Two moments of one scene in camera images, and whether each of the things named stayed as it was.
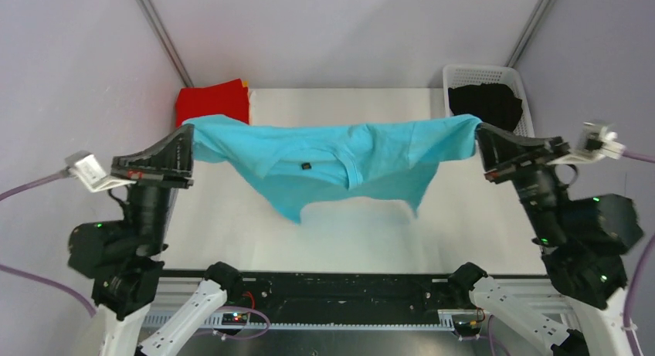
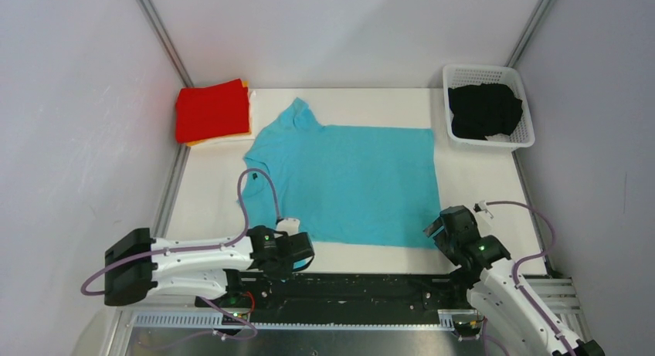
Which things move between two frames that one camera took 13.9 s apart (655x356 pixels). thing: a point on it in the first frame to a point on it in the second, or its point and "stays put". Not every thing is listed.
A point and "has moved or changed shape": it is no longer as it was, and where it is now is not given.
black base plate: x=310 y=299 stays put
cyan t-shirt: x=296 y=165 has moved or changed shape
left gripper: x=173 y=152 to x=283 y=272
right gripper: x=500 y=148 to x=439 y=239
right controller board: x=467 y=328 stays put
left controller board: x=235 y=319 stays put
